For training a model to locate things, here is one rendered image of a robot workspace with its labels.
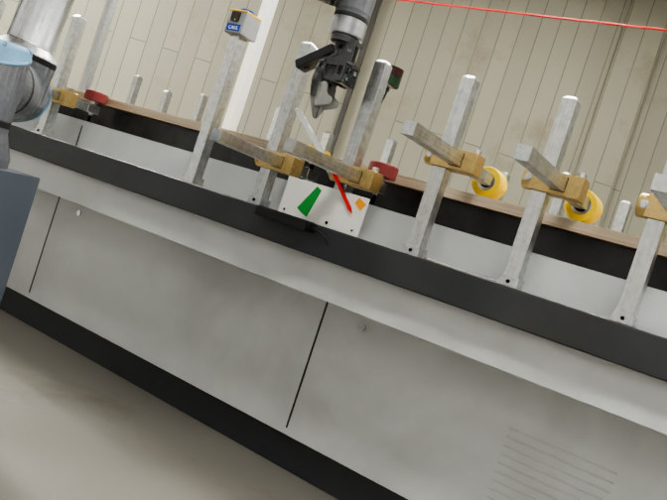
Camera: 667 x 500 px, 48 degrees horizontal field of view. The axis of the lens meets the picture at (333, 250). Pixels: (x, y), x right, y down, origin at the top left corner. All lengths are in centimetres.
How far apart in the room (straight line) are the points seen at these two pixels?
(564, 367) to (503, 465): 37
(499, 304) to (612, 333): 24
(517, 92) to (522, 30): 49
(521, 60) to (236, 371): 436
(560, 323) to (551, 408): 31
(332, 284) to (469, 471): 58
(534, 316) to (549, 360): 10
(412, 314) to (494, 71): 446
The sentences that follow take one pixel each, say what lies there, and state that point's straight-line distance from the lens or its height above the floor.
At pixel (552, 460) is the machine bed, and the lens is 189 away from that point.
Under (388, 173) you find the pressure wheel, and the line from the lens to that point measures 196.
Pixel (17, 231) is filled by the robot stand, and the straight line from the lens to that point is 188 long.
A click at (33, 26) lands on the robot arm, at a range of 196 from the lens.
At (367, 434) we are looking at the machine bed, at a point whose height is 21.
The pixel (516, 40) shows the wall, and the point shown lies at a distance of 619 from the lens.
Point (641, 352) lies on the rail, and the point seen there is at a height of 66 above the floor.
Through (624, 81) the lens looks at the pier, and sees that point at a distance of 620.
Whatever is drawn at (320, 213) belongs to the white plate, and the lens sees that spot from 192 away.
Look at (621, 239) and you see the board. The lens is 184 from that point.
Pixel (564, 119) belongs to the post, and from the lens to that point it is 174.
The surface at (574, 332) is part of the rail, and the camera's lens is 162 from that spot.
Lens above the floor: 69
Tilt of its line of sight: 1 degrees down
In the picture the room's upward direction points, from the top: 18 degrees clockwise
